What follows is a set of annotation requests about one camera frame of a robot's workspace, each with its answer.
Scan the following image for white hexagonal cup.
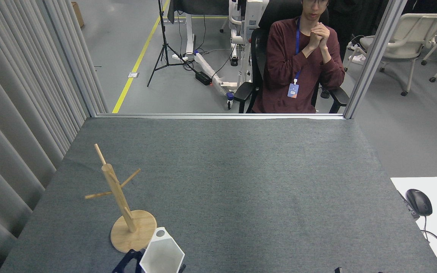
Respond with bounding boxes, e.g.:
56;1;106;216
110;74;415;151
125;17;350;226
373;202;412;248
139;227;186;273

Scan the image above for wooden cup rack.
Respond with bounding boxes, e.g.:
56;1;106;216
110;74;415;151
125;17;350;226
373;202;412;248
85;143;157;254

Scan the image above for person's right hand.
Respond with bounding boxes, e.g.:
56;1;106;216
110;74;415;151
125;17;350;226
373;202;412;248
307;24;323;49

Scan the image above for person's left hand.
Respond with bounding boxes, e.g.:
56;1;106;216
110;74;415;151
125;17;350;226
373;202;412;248
316;22;331;50

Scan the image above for black slim device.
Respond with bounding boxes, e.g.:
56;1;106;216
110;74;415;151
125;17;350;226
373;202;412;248
398;190;420;220

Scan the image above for black computer mouse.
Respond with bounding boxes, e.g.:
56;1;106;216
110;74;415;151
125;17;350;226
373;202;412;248
405;188;433;217

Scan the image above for dark grey table mat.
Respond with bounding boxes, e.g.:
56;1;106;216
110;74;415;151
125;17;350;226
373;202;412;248
0;116;437;273

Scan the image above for grey curtain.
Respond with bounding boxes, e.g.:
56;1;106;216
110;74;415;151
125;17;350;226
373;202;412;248
0;0;110;272

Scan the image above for seated person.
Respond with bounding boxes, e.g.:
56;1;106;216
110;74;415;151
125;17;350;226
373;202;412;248
252;0;346;114

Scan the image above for black tripod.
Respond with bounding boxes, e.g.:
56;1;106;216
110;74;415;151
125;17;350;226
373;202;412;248
147;0;197;88

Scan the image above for black office chair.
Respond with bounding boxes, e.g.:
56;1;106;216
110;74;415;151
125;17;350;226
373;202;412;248
233;0;350;114

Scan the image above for white-legged desk with dark cloth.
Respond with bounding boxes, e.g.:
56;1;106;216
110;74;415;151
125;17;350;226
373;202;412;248
167;0;230;61

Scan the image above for white armchair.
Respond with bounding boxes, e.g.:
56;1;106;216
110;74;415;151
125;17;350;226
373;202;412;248
359;13;437;96

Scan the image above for cardboard box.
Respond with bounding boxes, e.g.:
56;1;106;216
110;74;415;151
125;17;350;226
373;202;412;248
71;2;85;28

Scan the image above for white wheeled stand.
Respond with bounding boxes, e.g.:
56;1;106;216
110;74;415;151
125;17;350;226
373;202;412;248
194;0;270;111

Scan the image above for silver table rail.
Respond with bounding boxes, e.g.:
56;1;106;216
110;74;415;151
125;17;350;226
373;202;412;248
96;113;346;121

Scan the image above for blue lanyard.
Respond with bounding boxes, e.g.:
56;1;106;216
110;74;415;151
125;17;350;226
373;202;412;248
293;17;304;82

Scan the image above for silver aluminium post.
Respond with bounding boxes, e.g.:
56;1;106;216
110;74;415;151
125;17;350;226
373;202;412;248
343;0;409;120

